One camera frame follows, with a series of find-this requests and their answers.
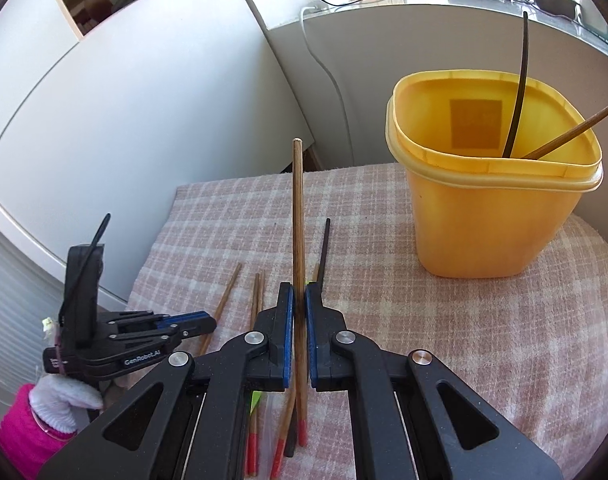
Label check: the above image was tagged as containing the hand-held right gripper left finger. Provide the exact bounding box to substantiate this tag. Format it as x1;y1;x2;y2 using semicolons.
36;281;297;480

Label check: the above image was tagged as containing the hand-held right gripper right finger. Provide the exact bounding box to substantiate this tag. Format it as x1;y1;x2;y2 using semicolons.
304;282;564;480

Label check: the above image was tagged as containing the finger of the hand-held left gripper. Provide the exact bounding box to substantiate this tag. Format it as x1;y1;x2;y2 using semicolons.
109;324;201;357
100;310;217;337

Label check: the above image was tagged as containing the black chopstick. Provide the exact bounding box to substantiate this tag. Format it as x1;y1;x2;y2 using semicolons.
502;11;530;159
284;218;332;458
58;213;112;323

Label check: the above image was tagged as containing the red wooden chopstick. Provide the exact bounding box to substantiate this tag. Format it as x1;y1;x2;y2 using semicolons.
198;263;243;357
292;138;309;448
245;273;261;477
249;271;265;476
270;264;321;479

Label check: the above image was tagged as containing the yellow plastic container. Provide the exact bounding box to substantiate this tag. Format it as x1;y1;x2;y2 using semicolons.
385;71;604;279

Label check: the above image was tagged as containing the person's left hand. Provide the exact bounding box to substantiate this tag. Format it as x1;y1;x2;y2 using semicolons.
29;375;105;433

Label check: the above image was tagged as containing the pink checked cloth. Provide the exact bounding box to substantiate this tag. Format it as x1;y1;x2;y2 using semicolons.
126;162;608;480

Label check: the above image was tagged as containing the white ribbed panel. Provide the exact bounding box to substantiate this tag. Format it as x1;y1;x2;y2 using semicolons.
0;217;65;411

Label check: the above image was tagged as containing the white counter cabinet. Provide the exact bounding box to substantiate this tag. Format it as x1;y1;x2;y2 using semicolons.
229;0;608;171

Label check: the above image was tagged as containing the dark brown chopstick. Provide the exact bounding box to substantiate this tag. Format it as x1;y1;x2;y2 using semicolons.
521;97;608;161

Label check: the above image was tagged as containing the white cable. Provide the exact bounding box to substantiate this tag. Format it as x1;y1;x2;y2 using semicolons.
299;4;357;167

